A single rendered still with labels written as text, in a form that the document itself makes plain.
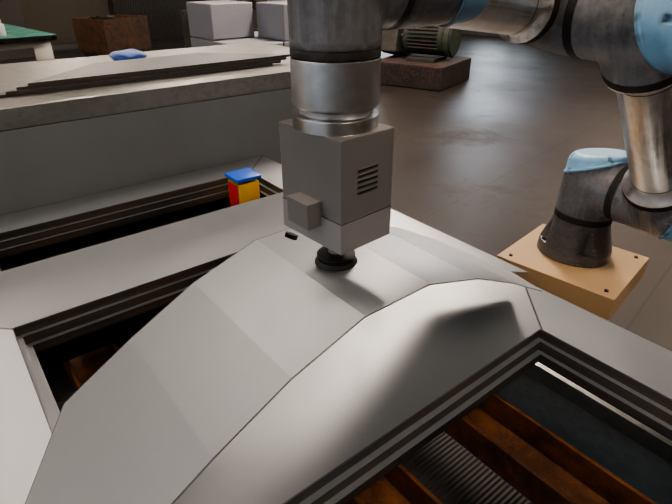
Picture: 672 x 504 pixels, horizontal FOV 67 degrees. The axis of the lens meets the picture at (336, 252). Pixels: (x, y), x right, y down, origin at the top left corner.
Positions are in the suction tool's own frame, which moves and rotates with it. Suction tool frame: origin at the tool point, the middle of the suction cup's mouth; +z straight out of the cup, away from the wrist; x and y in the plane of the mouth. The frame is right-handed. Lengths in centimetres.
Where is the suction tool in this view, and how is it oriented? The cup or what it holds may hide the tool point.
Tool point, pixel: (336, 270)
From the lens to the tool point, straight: 51.8
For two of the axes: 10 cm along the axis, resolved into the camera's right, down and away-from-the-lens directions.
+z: 0.0, 8.7, 4.9
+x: 7.5, -3.3, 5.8
